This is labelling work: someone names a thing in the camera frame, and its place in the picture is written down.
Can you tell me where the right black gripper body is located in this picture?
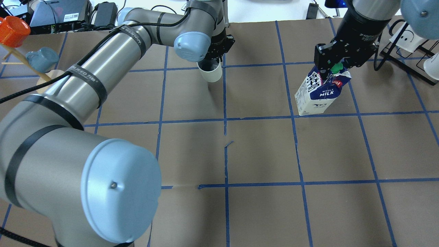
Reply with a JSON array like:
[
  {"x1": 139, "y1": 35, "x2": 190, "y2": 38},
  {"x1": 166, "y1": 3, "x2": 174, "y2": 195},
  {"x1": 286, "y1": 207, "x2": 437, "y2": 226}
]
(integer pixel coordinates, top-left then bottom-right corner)
[{"x1": 314, "y1": 10, "x2": 386, "y2": 71}]

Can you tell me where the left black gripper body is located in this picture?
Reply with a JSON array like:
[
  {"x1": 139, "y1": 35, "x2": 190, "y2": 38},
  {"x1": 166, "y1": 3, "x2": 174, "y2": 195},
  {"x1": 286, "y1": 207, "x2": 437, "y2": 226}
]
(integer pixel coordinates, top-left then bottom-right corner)
[{"x1": 205, "y1": 28, "x2": 236, "y2": 62}]

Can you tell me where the blue white milk carton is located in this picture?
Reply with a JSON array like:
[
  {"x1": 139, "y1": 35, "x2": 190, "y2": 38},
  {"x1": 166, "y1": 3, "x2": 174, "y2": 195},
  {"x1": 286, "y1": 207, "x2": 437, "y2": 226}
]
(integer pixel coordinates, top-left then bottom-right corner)
[{"x1": 294, "y1": 62, "x2": 352, "y2": 116}]

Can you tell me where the white mug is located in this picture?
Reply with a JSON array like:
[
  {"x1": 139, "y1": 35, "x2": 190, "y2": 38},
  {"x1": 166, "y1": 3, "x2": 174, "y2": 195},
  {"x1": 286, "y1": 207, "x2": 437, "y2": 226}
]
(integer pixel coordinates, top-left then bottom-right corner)
[{"x1": 197, "y1": 58, "x2": 223, "y2": 83}]

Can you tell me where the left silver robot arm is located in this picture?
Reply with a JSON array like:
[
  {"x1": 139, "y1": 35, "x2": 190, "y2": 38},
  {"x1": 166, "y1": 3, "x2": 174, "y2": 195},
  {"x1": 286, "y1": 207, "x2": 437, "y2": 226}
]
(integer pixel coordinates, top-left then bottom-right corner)
[{"x1": 1, "y1": 0, "x2": 227, "y2": 247}]

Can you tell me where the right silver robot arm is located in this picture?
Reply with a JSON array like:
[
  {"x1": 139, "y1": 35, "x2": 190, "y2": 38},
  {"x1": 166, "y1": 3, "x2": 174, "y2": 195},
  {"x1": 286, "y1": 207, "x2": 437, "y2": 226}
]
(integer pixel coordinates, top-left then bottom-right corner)
[{"x1": 314, "y1": 0, "x2": 438, "y2": 79}]

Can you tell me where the white cup on rack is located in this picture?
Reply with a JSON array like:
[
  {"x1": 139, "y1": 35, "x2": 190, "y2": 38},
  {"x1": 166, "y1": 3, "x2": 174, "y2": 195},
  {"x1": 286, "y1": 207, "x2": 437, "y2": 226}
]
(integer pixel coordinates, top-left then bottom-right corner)
[
  {"x1": 423, "y1": 52, "x2": 439, "y2": 80},
  {"x1": 389, "y1": 22, "x2": 427, "y2": 53}
]

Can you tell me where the blue cup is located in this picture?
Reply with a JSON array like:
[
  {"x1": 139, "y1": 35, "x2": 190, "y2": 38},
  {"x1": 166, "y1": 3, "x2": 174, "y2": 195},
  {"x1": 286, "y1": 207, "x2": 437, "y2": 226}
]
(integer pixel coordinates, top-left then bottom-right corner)
[{"x1": 25, "y1": 47, "x2": 59, "y2": 73}]

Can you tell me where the orange cup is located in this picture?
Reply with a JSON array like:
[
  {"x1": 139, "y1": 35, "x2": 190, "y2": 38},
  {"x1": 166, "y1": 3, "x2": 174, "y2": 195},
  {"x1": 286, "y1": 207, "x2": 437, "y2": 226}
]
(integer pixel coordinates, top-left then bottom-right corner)
[{"x1": 0, "y1": 16, "x2": 31, "y2": 48}]

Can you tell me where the black power adapter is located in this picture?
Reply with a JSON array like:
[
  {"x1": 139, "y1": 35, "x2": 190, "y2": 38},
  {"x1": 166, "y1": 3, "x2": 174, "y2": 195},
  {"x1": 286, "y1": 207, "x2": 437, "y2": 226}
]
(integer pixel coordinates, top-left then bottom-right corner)
[{"x1": 306, "y1": 3, "x2": 319, "y2": 19}]

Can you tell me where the black power brick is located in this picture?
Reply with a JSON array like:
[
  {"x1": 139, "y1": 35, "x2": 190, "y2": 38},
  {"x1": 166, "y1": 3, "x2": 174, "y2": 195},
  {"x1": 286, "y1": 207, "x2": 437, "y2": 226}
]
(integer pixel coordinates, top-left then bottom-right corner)
[{"x1": 92, "y1": 2, "x2": 118, "y2": 27}]

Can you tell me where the black computer box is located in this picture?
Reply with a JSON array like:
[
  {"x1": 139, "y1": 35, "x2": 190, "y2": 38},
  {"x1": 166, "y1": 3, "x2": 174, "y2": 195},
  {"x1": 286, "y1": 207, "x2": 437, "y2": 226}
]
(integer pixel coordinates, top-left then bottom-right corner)
[{"x1": 29, "y1": 0, "x2": 93, "y2": 34}]

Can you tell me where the wooden mug tree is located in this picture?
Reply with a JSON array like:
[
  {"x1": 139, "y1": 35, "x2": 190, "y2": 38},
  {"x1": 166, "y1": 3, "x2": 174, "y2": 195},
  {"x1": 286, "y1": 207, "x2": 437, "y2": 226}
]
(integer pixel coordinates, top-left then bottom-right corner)
[{"x1": 1, "y1": 35, "x2": 66, "y2": 97}]

